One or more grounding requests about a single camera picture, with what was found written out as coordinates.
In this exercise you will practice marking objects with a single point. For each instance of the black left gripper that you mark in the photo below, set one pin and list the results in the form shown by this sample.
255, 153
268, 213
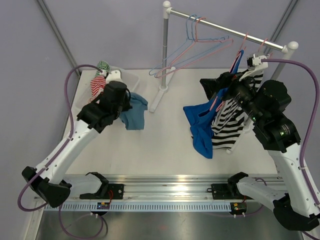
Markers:
127, 106

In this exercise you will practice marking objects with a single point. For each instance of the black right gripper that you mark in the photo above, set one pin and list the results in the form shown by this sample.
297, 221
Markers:
227, 80

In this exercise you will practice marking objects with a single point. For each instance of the grey blue tank top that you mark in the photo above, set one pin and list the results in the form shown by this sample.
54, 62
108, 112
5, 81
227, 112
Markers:
134, 118

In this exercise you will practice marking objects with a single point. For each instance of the red white striped tank top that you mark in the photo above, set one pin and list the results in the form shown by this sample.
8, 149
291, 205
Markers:
97, 85

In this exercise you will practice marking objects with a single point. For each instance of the pink hanger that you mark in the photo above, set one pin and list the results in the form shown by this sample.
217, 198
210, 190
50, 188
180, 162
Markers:
260, 49
195, 52
238, 55

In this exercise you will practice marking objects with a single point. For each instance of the green white striped tank top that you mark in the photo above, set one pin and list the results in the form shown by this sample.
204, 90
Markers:
105, 67

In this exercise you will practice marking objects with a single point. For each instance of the bright blue tank top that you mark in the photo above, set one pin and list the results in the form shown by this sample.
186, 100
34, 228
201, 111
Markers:
200, 118

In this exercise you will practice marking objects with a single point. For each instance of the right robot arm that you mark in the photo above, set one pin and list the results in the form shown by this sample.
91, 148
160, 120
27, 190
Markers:
293, 208

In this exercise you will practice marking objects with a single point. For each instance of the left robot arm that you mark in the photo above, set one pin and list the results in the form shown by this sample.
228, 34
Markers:
91, 121

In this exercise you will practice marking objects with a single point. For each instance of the black white striped tank top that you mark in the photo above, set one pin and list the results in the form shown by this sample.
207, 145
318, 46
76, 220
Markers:
227, 125

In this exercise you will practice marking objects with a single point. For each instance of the white plastic perforated basket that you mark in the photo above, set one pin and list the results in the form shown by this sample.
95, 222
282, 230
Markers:
83, 93

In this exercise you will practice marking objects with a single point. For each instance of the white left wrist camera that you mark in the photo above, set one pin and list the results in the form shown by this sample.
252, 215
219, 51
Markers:
114, 75

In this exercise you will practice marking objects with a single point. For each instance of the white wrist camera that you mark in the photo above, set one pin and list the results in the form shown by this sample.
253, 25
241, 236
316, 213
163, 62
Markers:
114, 75
255, 65

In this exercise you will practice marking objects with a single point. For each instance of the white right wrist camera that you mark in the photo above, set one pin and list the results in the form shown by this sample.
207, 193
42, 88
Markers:
255, 65

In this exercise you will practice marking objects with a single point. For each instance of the aluminium mounting rail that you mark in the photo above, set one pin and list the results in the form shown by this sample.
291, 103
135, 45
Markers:
172, 188

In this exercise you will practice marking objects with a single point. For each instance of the white slotted cable duct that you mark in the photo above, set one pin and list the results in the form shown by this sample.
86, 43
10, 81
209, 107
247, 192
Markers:
142, 206

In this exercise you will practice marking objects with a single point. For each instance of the metal corner frame post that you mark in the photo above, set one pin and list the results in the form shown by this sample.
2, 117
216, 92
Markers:
56, 31

